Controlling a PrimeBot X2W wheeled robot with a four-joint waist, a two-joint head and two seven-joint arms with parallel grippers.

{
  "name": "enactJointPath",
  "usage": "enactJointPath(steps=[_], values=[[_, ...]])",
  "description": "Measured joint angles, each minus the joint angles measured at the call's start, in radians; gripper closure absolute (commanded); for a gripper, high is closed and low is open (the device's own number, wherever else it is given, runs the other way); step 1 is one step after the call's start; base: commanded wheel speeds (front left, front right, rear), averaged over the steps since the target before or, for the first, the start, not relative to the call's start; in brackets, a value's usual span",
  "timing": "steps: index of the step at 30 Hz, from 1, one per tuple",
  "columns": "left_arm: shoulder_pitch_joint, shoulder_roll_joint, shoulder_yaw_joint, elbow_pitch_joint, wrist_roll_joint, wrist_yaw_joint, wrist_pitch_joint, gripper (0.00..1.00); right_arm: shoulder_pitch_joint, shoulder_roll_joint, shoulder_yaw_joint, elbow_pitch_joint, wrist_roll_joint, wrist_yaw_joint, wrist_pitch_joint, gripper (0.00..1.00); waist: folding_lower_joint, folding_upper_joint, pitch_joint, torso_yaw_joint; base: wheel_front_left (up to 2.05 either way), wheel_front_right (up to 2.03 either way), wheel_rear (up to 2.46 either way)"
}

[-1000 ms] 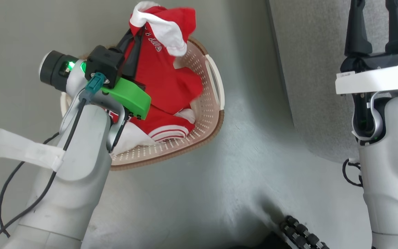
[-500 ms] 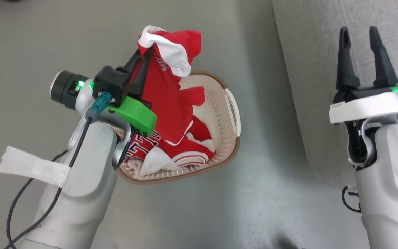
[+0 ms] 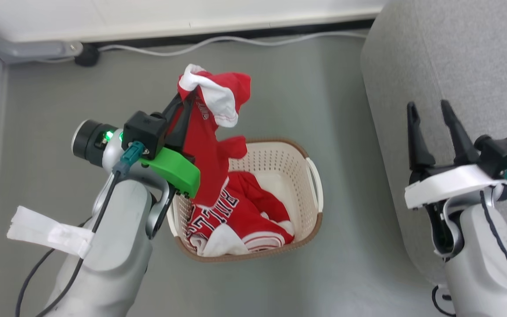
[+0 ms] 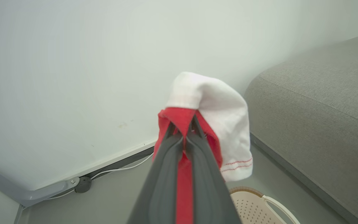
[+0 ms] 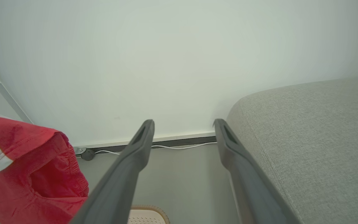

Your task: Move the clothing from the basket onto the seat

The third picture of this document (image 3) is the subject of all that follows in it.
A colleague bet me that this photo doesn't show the black round plug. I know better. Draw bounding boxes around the black round plug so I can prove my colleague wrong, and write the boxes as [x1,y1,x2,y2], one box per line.
[74,43,101,67]

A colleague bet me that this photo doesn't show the red Bulls basketball jersey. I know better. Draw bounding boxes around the red Bulls basketball jersey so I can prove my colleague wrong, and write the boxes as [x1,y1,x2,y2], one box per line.
[177,64,252,257]

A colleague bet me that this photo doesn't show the white tape tag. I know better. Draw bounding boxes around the white tape tag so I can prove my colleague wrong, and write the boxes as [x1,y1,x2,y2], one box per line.
[7,206,95,259]

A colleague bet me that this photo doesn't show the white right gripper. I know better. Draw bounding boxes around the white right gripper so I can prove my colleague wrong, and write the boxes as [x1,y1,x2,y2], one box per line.
[404,100,499,210]

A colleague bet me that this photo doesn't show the grey wall conduit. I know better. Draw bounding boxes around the grey wall conduit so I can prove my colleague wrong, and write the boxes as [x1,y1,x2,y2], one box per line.
[0,9,84,65]

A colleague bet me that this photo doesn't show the red shorts with striped trim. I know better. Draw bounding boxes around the red shorts with striped trim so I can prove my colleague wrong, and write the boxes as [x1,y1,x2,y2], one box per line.
[227,171,295,254]

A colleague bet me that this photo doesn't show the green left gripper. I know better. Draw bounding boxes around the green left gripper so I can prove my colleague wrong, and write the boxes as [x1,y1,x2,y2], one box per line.
[140,89,201,199]

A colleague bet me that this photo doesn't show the white floor cable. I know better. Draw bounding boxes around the white floor cable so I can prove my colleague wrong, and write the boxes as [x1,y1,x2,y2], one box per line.
[38,30,368,63]

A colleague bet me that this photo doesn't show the grey fabric sofa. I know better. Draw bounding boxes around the grey fabric sofa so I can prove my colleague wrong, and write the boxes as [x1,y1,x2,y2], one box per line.
[360,0,507,287]

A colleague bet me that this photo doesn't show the black left camera cable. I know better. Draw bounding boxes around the black left camera cable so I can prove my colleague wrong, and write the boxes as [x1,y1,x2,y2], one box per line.
[15,141,145,317]

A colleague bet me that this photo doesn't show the black baseboard strip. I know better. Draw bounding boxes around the black baseboard strip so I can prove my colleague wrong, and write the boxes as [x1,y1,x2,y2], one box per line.
[90,18,377,49]

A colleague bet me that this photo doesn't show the cream perforated laundry basket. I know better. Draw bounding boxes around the cream perforated laundry basket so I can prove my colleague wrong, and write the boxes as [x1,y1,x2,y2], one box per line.
[167,138,324,263]

